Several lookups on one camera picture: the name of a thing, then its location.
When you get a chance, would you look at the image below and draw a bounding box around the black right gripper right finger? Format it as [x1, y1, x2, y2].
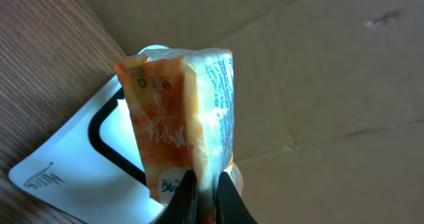
[216, 172, 258, 224]

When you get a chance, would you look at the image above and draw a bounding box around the small orange box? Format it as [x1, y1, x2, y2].
[114, 48, 235, 223]

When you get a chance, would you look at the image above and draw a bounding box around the white barcode scanner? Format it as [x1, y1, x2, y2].
[9, 77, 164, 223]

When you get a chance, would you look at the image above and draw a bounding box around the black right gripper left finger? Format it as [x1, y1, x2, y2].
[155, 170, 198, 224]

